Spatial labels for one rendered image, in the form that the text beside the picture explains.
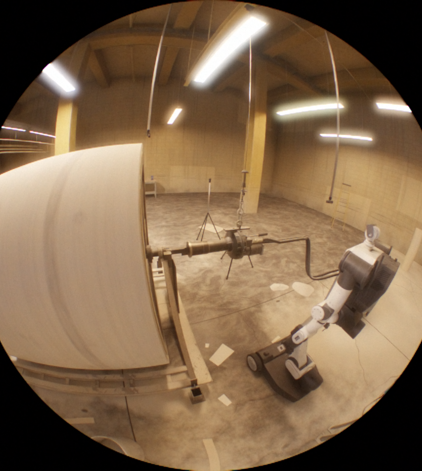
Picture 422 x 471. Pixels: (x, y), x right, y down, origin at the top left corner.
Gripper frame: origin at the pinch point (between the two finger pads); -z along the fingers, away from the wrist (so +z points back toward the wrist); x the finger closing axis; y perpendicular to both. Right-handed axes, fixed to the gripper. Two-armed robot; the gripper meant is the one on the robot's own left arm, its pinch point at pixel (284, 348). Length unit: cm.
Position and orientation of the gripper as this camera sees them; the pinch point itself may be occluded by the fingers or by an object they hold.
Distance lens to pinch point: 129.0
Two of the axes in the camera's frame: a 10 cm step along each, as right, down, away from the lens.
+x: -3.2, -5.8, 7.5
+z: 1.3, -8.1, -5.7
